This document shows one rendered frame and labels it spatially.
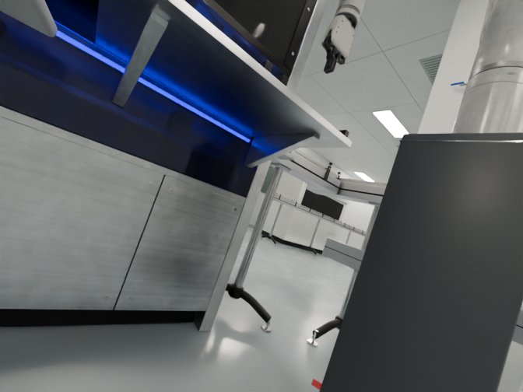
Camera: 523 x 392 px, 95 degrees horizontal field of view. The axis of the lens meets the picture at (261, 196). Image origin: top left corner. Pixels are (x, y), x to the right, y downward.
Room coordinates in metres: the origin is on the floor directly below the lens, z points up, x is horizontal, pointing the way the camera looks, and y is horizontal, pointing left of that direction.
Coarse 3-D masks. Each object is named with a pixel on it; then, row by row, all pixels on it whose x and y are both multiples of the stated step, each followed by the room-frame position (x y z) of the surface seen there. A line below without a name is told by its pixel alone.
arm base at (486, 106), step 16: (480, 80) 0.53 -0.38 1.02; (496, 80) 0.50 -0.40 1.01; (512, 80) 0.49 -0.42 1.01; (464, 96) 0.56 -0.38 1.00; (480, 96) 0.52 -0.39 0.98; (496, 96) 0.50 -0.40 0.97; (512, 96) 0.48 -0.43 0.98; (464, 112) 0.54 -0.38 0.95; (480, 112) 0.51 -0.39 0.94; (496, 112) 0.49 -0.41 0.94; (512, 112) 0.48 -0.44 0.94; (464, 128) 0.53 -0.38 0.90; (480, 128) 0.50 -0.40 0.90; (496, 128) 0.49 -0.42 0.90; (512, 128) 0.48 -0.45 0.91
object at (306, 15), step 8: (312, 0) 1.04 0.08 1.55; (304, 8) 1.02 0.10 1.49; (312, 8) 1.05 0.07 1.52; (304, 16) 1.03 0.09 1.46; (304, 24) 1.04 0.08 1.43; (296, 32) 1.02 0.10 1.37; (304, 32) 1.05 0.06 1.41; (296, 40) 1.03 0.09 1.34; (296, 48) 1.04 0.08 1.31; (288, 56) 1.03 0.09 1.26; (288, 64) 1.04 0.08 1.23
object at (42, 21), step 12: (0, 0) 0.42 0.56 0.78; (12, 0) 0.41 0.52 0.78; (24, 0) 0.39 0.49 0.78; (36, 0) 0.39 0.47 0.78; (12, 12) 0.46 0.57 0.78; (24, 12) 0.44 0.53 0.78; (36, 12) 0.42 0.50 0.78; (48, 12) 0.45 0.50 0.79; (36, 24) 0.47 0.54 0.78; (48, 24) 0.47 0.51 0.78; (48, 36) 0.51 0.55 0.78
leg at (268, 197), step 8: (280, 168) 1.31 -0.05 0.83; (272, 176) 1.32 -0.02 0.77; (280, 176) 1.32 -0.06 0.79; (272, 184) 1.31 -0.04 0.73; (272, 192) 1.32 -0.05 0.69; (264, 200) 1.32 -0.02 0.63; (272, 200) 1.34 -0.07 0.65; (264, 208) 1.31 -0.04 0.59; (264, 216) 1.32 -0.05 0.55; (256, 224) 1.32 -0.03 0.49; (264, 224) 1.33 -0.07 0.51; (256, 232) 1.31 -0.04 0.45; (256, 240) 1.32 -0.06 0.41; (248, 248) 1.32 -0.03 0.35; (248, 256) 1.31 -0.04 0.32; (240, 264) 1.33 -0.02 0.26; (248, 264) 1.32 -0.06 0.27; (240, 272) 1.32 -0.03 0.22; (240, 280) 1.31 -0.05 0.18
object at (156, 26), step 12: (156, 24) 0.45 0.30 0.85; (144, 36) 0.48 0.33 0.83; (156, 36) 0.47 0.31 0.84; (144, 48) 0.51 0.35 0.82; (132, 60) 0.54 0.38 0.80; (144, 60) 0.54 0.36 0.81; (132, 72) 0.58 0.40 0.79; (120, 84) 0.62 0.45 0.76; (132, 84) 0.62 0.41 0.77; (120, 96) 0.67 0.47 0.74
